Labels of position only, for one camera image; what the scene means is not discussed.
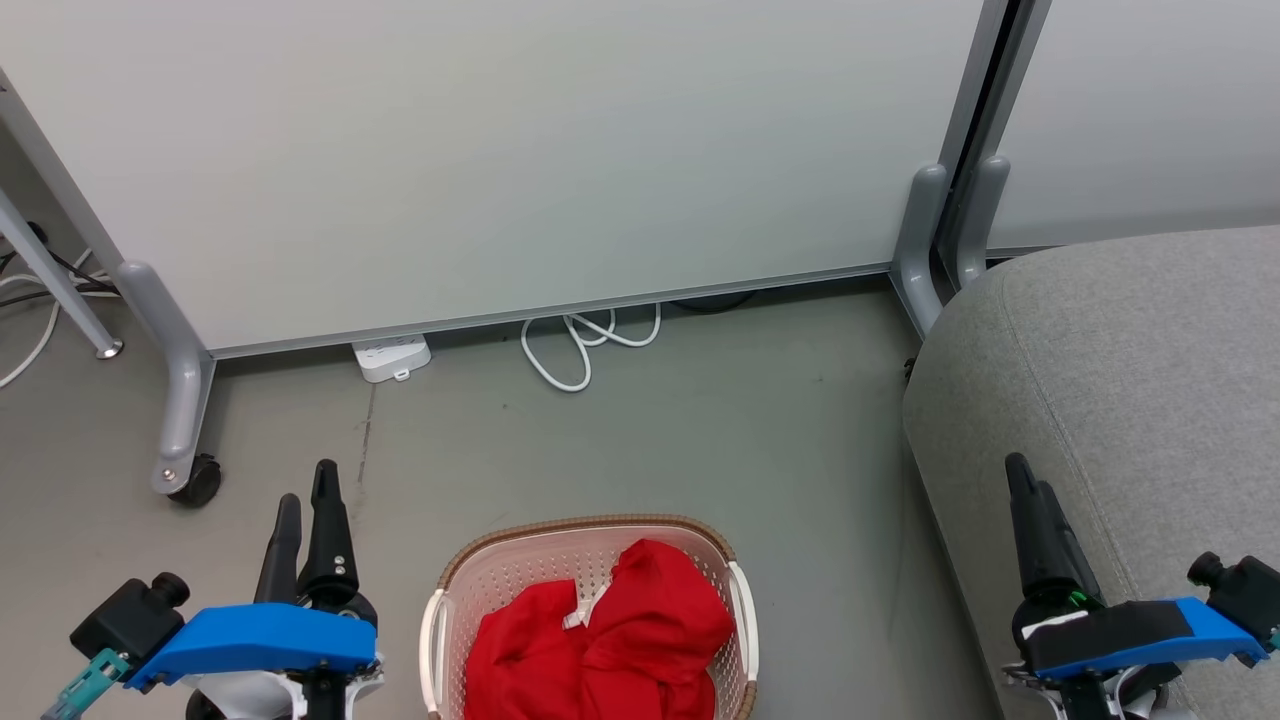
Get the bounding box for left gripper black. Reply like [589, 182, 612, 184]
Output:
[254, 459, 380, 629]

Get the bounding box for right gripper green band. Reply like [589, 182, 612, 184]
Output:
[1004, 452, 1111, 651]

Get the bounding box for grey fabric sofa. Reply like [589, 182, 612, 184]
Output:
[902, 225, 1280, 720]

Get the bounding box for red garment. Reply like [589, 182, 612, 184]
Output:
[462, 539, 739, 720]

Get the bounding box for black caster wheel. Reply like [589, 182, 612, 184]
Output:
[168, 454, 224, 508]

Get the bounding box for white perforated laundry basket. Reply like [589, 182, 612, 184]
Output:
[419, 514, 761, 720]

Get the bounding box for grey partition foot with caster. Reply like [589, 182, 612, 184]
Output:
[114, 261, 218, 498]

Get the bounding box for white power strip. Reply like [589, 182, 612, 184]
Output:
[350, 334, 434, 385]

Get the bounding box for grey metal table leg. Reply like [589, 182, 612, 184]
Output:
[0, 188, 127, 361]

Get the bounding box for wide white partition panel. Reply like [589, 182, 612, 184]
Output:
[0, 0, 1011, 359]

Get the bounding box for narrow white partition panel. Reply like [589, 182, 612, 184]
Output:
[985, 0, 1280, 259]

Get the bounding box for teal cable connector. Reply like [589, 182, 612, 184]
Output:
[40, 648, 133, 720]

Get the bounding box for looped white power cable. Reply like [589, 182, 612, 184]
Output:
[519, 302, 664, 394]

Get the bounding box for thin white cable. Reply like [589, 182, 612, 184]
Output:
[0, 248, 93, 391]

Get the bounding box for thin black cable bundle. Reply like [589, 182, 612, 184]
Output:
[0, 222, 119, 301]

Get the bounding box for black floor cable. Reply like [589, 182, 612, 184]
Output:
[664, 291, 763, 317]

